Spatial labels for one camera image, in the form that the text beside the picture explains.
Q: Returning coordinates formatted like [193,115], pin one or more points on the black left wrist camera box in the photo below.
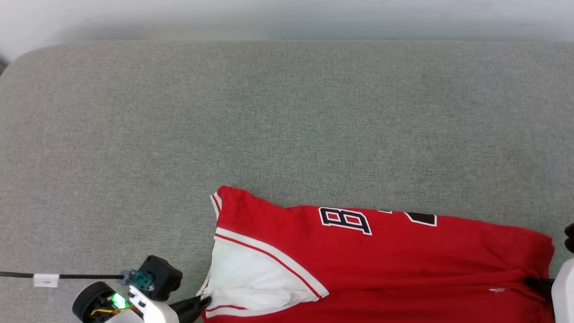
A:
[163,276]

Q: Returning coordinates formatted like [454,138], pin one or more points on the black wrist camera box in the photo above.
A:
[163,276]
[570,237]

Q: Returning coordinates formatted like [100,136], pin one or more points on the grey fabric sofa cushion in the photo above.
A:
[224,112]

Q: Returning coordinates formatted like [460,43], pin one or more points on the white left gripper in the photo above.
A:
[152,314]

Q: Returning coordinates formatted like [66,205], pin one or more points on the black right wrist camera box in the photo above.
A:
[570,237]

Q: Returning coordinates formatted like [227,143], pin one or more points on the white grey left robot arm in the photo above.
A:
[89,301]

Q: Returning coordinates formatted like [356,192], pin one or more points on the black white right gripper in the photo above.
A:
[565,296]

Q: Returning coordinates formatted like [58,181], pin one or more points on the red basketball jersey white trim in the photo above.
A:
[403,269]

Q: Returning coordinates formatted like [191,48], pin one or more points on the teal left camera connector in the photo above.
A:
[140,280]

